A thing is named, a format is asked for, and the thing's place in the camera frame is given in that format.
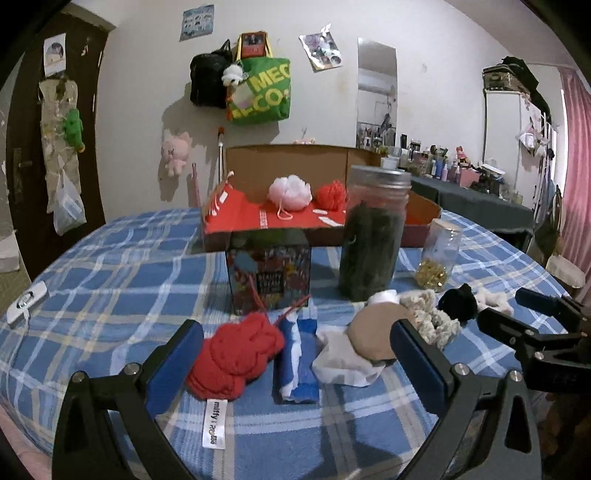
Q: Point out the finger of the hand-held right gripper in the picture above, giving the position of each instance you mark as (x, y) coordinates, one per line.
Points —
(538, 300)
(508, 330)

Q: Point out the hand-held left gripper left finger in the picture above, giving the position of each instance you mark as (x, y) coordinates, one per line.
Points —
(178, 355)

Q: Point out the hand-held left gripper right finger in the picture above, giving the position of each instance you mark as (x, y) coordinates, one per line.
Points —
(415, 364)

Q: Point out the cream knitted scrunchie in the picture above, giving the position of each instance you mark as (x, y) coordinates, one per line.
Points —
(429, 318)

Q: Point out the tan round powder puff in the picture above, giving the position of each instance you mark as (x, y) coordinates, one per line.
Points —
(374, 332)

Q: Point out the red knitted cloth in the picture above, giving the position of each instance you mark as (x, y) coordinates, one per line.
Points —
(231, 355)

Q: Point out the black scrunchie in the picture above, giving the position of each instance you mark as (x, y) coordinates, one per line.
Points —
(457, 304)

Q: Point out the white cloth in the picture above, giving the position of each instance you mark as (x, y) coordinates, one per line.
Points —
(337, 362)

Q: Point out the blue and white towel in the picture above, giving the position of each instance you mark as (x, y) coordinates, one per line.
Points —
(304, 369)

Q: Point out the cardboard box red lining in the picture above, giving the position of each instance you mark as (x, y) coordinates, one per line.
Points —
(286, 159)

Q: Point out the beige cushion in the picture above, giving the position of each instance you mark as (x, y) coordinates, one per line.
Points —
(565, 272)

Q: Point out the white cotton pad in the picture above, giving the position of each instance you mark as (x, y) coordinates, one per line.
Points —
(383, 297)

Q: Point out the small glass jar gold pins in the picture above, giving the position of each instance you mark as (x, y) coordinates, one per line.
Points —
(438, 258)

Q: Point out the colourful printed tin box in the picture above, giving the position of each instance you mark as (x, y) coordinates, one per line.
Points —
(272, 272)

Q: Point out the large glass jar dark contents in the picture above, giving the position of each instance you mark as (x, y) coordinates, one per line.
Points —
(369, 240)

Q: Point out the pink curtain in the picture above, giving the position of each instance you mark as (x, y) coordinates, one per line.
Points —
(577, 161)

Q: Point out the white small device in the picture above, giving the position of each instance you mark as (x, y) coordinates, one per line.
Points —
(27, 300)

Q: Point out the row of cosmetic bottles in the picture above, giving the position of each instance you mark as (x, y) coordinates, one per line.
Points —
(438, 166)

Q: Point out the white wardrobe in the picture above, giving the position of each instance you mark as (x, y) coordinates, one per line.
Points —
(503, 129)

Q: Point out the white plastic bag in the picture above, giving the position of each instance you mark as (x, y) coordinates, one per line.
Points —
(69, 207)

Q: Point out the red bath pouf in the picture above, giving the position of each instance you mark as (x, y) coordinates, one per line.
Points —
(330, 196)

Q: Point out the white bath pouf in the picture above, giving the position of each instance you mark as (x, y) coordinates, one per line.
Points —
(291, 191)

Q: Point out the pink plush toy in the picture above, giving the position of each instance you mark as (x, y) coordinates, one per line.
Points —
(175, 152)

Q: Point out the dark suitcase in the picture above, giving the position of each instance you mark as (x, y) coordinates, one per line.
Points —
(512, 76)

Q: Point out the dark wooden door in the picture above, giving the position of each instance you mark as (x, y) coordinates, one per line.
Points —
(92, 138)

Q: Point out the green plush toy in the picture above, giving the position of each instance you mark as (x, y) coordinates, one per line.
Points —
(73, 129)

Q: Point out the beige hanging organizer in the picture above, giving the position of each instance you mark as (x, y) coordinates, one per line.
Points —
(53, 138)

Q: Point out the green tote bag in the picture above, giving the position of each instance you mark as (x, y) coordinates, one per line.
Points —
(265, 97)

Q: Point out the black bag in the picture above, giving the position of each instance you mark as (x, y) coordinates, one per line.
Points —
(207, 78)

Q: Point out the white plush dog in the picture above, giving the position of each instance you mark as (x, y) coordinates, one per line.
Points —
(232, 74)

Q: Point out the door picture sticker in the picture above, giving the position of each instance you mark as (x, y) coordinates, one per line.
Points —
(54, 53)

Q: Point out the wall mirror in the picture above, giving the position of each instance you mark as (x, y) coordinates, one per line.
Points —
(376, 92)

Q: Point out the photo wall poster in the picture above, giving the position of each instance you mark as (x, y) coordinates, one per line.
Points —
(321, 50)

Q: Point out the blue wall poster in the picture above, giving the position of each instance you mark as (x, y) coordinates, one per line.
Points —
(197, 22)

